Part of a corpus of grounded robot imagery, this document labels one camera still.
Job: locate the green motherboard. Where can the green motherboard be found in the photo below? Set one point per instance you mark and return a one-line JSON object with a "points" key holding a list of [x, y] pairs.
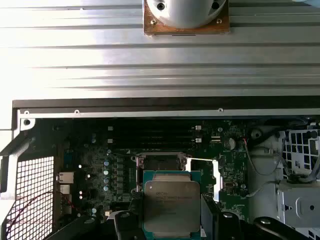
{"points": [[225, 205]]}

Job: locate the CPU socket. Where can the CPU socket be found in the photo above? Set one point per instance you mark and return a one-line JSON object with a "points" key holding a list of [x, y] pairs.
{"points": [[160, 163]]}

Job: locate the brown square base plate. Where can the brown square base plate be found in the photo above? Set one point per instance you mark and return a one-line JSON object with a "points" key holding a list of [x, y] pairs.
{"points": [[212, 28]]}

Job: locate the metal socket cover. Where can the metal socket cover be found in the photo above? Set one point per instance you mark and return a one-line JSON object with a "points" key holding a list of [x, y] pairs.
{"points": [[216, 177]]}

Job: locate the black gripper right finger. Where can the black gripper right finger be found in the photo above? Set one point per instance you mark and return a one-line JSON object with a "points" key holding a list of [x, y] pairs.
{"points": [[212, 225]]}

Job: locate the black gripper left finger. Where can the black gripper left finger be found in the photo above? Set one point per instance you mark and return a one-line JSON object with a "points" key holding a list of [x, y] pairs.
{"points": [[135, 225]]}

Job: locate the perforated metal drive cage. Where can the perforated metal drive cage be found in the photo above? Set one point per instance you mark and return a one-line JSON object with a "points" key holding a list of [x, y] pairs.
{"points": [[300, 147]]}

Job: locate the black PC case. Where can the black PC case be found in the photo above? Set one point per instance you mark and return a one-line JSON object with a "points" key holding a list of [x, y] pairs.
{"points": [[100, 103]]}

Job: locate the silver green CPU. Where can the silver green CPU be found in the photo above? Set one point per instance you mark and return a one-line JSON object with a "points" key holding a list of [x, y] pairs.
{"points": [[172, 200]]}

